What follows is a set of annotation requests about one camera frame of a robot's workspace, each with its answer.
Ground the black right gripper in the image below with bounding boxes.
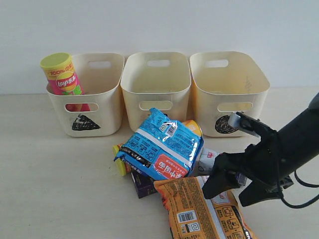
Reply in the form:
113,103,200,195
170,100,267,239
202,129,293,207

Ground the white blue milk carton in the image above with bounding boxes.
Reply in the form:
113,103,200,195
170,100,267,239
198,147,247,187

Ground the orange noodle packet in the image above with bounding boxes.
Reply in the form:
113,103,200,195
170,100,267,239
154,176,256,239

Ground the blue noodle packet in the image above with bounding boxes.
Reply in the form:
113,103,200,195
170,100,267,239
114,108,204,180

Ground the purple small box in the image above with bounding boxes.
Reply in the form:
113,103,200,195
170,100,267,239
131,171,157,199

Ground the pink Lay's chips can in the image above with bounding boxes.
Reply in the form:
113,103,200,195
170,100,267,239
40,52,91,112

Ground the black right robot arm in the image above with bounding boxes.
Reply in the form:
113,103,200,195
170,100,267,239
202,96,319,209

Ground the cream bin circle mark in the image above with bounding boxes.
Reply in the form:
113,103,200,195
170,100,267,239
189,51,271,138

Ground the cream bin square mark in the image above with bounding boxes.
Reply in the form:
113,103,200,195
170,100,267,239
120,52,191,131

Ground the cream bin triangle mark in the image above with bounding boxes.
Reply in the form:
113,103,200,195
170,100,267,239
46,53,125,137

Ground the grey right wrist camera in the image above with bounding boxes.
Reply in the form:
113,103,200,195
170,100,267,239
229,112,277,138

